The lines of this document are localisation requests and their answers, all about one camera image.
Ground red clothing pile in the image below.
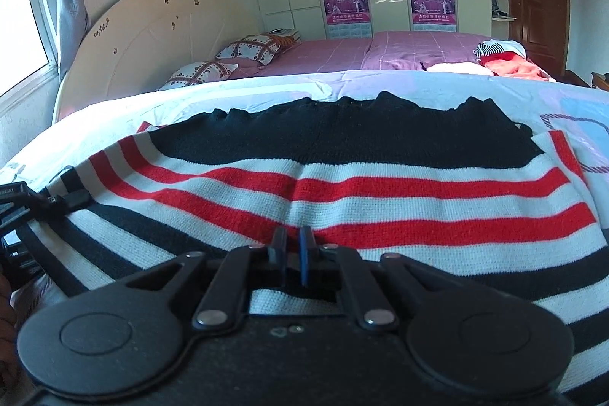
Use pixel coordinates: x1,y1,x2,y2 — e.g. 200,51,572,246
474,39,554,81

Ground striped red black white sweater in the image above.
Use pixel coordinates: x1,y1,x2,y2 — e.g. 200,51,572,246
26,92,608,405

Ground patterned pillow near wardrobe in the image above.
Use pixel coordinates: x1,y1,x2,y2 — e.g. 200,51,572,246
216,29,300,66

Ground round cream headboard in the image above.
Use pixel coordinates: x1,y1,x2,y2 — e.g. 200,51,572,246
53,0,259,123

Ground patterned pillow near headboard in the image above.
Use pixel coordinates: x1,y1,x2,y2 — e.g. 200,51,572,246
159,61,238,91

